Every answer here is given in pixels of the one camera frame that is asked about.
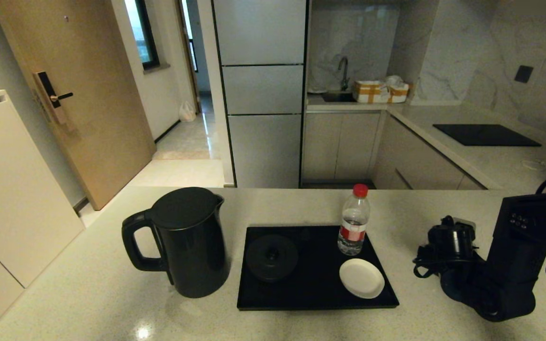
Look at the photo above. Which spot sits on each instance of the white plastic bag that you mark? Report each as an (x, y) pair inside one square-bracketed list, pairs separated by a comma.
[(187, 112)]

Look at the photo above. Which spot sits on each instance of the black rectangular tray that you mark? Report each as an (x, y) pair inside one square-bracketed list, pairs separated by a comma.
[(320, 296)]

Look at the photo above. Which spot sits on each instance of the dark kitchen faucet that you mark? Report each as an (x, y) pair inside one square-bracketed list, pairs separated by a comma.
[(344, 71)]

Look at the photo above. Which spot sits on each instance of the kitchen sink basin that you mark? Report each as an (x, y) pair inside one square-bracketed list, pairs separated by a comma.
[(338, 97)]

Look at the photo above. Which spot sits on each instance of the light wooden door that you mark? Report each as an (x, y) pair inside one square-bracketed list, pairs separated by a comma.
[(93, 118)]

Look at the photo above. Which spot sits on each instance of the black electric kettle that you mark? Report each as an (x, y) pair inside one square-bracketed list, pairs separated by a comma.
[(197, 255)]

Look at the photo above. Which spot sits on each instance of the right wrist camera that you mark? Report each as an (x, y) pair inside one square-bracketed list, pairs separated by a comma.
[(453, 239)]

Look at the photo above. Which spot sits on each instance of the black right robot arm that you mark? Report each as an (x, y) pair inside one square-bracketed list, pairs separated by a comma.
[(529, 237)]

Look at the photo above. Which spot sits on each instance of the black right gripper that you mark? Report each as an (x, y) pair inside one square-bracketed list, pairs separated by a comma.
[(477, 289)]

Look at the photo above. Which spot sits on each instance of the small cardboard box white bag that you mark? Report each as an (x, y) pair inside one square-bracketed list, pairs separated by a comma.
[(398, 92)]

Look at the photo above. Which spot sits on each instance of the dark framed window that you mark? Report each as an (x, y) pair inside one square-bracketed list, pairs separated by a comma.
[(146, 33)]

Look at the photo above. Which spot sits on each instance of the black round kettle base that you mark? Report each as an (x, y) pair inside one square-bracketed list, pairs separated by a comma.
[(272, 258)]

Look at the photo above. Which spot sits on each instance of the beige under-sink cabinets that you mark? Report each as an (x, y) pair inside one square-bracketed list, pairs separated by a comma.
[(339, 142)]

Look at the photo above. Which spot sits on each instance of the black induction cooktop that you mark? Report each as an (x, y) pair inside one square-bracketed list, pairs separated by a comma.
[(484, 135)]

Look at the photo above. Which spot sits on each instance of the black wall socket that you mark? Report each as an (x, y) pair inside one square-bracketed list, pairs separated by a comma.
[(523, 74)]

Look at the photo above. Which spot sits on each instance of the white round saucer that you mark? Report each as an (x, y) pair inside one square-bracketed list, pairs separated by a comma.
[(362, 278)]

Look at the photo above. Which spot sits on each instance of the white storage cabinet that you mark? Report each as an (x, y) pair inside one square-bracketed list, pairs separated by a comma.
[(12, 189)]

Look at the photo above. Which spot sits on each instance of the beige counter side cabinets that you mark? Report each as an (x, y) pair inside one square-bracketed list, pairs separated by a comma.
[(420, 161)]

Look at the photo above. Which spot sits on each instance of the tall grey panel cabinet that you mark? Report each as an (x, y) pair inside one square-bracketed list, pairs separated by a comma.
[(263, 90)]

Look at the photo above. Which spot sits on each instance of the yellow white box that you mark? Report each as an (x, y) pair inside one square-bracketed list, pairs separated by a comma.
[(370, 92)]

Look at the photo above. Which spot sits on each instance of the clear bottle red cap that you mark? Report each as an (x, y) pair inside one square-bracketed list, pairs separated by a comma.
[(352, 227)]

